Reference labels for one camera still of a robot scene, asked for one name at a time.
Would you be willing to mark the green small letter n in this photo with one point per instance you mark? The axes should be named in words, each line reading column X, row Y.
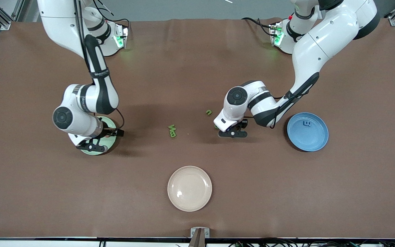
column 208, row 110

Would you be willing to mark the light green plate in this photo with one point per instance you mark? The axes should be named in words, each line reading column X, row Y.
column 111, row 141

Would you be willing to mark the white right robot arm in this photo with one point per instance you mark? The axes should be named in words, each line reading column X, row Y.
column 82, row 125

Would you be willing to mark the blue plate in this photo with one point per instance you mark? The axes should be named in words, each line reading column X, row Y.
column 307, row 137

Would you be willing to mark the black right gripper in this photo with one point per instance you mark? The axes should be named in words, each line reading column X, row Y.
column 108, row 131

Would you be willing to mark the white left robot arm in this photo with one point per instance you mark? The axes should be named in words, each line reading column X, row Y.
column 321, row 41

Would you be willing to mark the brown table cover mat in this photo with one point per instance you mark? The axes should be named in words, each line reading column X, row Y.
column 197, row 68

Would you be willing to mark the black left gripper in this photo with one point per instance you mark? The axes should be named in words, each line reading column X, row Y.
column 244, row 125

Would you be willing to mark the green capital letter B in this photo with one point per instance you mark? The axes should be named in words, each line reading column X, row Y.
column 173, row 134

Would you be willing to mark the metal camera post bracket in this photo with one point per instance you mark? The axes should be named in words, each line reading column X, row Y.
column 200, row 236

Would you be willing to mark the beige plate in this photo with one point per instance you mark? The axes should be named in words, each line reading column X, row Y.
column 189, row 188

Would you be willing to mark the silver base connector block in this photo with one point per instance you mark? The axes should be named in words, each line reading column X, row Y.
column 275, row 34
column 122, row 36

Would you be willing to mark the blue small letter m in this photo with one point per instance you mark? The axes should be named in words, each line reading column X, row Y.
column 307, row 124

